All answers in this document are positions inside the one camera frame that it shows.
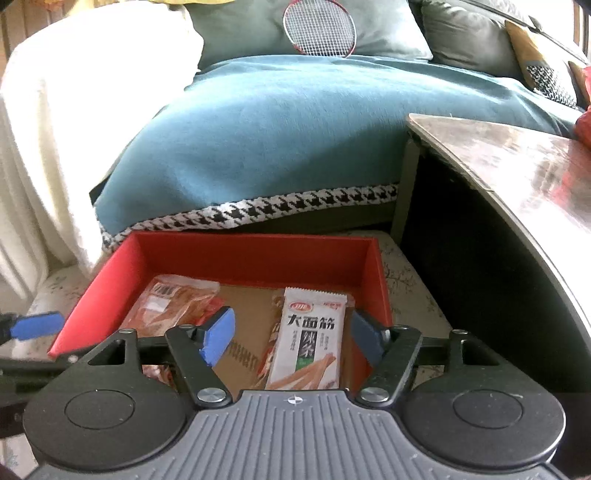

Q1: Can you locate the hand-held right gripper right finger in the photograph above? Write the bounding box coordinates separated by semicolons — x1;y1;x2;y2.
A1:
350;309;504;409

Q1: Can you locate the teal pillow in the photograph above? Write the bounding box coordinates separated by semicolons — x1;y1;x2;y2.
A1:
185;0;435;70

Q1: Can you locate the yellow patterned pillow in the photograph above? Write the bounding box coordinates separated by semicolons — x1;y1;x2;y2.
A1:
505;19;585;110

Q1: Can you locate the red cardboard box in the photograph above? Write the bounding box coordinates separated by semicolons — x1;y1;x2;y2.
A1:
47;231;394;393

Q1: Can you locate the badminton racket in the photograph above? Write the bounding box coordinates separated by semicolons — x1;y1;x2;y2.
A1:
283;0;358;58

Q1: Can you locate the white spicy strip packet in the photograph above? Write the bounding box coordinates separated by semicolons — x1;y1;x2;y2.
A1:
264;286;348;392

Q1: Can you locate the blue blanket with houndstooth trim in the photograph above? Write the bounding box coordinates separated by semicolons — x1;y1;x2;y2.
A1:
92;54;583;252

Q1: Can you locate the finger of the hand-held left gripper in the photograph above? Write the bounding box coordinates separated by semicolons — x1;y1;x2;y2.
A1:
0;354;77;377
0;312;64;343

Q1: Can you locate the grey pillow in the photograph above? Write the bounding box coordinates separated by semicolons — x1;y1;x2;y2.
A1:
420;0;532;79

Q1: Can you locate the red translucent snack packet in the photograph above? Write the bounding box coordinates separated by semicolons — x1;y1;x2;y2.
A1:
121;274;221;340

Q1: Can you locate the dark table with glossy top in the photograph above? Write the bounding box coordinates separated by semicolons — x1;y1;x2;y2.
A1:
390;113;591;480

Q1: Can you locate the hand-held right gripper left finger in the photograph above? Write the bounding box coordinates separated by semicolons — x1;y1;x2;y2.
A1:
85;305;235;409

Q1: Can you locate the wooden furniture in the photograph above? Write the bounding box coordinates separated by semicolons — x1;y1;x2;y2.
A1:
2;0;100;51

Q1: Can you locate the white cloth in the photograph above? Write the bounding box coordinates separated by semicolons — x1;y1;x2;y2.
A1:
0;4;204;282

